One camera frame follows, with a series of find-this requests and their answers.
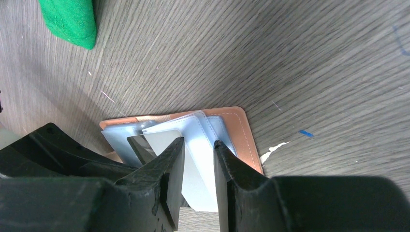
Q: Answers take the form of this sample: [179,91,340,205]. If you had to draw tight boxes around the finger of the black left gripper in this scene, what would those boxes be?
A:
[0,123,136,182]

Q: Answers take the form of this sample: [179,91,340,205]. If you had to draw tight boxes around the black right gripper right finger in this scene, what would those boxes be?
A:
[214,141,410,232]

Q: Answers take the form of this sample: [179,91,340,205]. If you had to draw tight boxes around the green cloth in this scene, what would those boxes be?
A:
[39,0,97,50]

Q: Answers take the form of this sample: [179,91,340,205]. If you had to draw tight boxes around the tan leather card holder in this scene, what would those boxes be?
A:
[100,107,263,212]

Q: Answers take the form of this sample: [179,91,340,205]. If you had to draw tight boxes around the grey VIP credit card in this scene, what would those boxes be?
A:
[127,130,182,165]

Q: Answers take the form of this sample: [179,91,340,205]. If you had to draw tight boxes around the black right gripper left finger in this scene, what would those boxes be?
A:
[0,137,185,232]

